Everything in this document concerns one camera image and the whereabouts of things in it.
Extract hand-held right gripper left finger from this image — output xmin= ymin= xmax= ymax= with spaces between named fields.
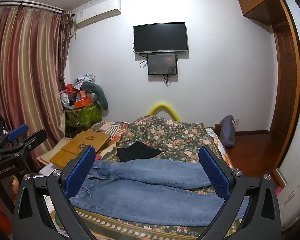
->
xmin=12 ymin=145 xmax=100 ymax=240

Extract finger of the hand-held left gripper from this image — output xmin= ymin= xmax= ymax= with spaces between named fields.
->
xmin=0 ymin=124 xmax=29 ymax=147
xmin=0 ymin=129 xmax=48 ymax=158

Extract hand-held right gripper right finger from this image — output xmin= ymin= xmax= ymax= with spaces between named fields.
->
xmin=197 ymin=145 xmax=283 ymax=240

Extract blue denim pants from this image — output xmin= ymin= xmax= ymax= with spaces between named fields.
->
xmin=69 ymin=159 xmax=243 ymax=227

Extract light wooden board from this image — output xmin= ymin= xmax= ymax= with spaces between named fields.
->
xmin=36 ymin=137 xmax=74 ymax=168

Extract wooden lap desk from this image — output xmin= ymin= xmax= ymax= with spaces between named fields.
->
xmin=50 ymin=130 xmax=111 ymax=168

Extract grey backpack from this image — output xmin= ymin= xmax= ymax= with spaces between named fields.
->
xmin=218 ymin=115 xmax=237 ymax=149

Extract green bag with clutter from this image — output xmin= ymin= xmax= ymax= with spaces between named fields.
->
xmin=65 ymin=102 xmax=102 ymax=136

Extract striped cloth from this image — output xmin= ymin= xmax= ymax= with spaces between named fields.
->
xmin=95 ymin=121 xmax=130 ymax=136

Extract floral blanket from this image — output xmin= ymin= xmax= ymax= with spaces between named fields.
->
xmin=72 ymin=115 xmax=240 ymax=240

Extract black folded cloth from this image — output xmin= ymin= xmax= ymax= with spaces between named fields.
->
xmin=117 ymin=141 xmax=162 ymax=163

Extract orange box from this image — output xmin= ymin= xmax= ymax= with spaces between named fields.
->
xmin=73 ymin=98 xmax=93 ymax=109

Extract striped brown curtain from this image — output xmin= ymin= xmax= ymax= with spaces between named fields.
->
xmin=0 ymin=2 xmax=73 ymax=142

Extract white crumpled cloth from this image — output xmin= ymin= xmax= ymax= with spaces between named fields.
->
xmin=75 ymin=72 xmax=96 ymax=86

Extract grey plush toy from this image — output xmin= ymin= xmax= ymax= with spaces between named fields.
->
xmin=81 ymin=82 xmax=109 ymax=110

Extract yellow padded bed arch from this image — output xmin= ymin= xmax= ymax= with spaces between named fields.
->
xmin=149 ymin=101 xmax=182 ymax=121

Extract wooden door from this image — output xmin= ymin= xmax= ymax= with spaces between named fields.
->
xmin=268 ymin=22 xmax=300 ymax=167

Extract white air conditioner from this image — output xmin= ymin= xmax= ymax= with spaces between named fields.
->
xmin=72 ymin=0 xmax=122 ymax=28

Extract wooden overhead cabinet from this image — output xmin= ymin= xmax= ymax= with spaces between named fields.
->
xmin=236 ymin=0 xmax=288 ymax=26

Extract small black wall monitor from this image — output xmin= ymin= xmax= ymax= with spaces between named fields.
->
xmin=147 ymin=52 xmax=178 ymax=76

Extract black wall television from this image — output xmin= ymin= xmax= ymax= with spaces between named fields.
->
xmin=133 ymin=22 xmax=189 ymax=55

